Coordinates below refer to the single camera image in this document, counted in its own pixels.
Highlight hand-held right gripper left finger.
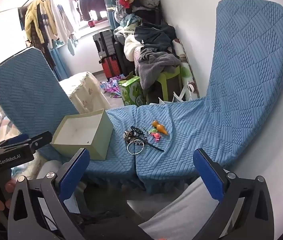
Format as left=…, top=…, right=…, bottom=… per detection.
left=8, top=148, right=91, bottom=240

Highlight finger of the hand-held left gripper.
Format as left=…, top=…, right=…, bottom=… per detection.
left=0, top=133, right=30, bottom=147
left=0, top=131, right=53, bottom=154

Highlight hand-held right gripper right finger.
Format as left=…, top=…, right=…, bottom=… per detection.
left=193, top=148, right=274, bottom=240

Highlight pale green cardboard box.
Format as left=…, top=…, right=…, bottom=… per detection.
left=50, top=109, right=114, bottom=160

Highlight silver bangle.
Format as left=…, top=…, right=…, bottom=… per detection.
left=127, top=142, right=145, bottom=155

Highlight black hair stick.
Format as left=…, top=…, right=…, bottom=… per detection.
left=138, top=137, right=164, bottom=152

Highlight orange hair clip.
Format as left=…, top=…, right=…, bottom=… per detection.
left=152, top=120, right=168, bottom=136

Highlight black spiral hair tie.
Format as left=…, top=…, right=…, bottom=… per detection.
left=130, top=126, right=147, bottom=138

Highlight person's leg grey pants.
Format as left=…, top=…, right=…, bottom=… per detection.
left=138, top=177, right=247, bottom=240

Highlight cream lace covered table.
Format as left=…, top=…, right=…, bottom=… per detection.
left=59, top=72, right=111, bottom=114

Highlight blue curtain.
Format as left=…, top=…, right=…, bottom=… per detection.
left=49, top=40, right=70, bottom=80

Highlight white tote bag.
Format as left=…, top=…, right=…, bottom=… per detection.
left=158, top=81, right=197, bottom=104

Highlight purple patterned cloth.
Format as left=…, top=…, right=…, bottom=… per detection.
left=100, top=74, right=127, bottom=98

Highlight pale blue garment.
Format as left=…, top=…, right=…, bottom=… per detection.
left=67, top=37, right=80, bottom=56

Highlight green carton box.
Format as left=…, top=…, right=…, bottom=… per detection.
left=119, top=72, right=147, bottom=106

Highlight red suitcase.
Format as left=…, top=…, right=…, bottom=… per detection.
left=99, top=56, right=122, bottom=79

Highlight blue covered sofa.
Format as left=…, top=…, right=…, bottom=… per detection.
left=0, top=0, right=283, bottom=195

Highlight fruit print folded board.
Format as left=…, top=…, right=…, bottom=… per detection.
left=174, top=39, right=199, bottom=100

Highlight green plastic stool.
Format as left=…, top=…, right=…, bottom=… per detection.
left=145, top=65, right=182, bottom=104

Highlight black suitcase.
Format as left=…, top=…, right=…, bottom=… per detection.
left=113, top=41, right=134, bottom=77

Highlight grey suitcase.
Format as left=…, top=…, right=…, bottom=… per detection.
left=93, top=30, right=114, bottom=58

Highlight grey fleece blanket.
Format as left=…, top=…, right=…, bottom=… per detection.
left=135, top=47, right=181, bottom=90

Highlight yellow jacket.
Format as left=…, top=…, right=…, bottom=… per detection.
left=24, top=0, right=58, bottom=42

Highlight white hanging garment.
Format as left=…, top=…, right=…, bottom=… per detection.
left=49, top=0, right=82, bottom=42

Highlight pink quilt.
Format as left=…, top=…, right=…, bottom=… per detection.
left=133, top=47, right=145, bottom=63

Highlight white padded coat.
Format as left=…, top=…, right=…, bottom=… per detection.
left=124, top=34, right=144, bottom=62

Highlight black hanging garment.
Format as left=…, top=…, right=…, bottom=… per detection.
left=69, top=0, right=107, bottom=22

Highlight dark jacket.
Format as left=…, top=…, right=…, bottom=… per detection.
left=134, top=22, right=177, bottom=53

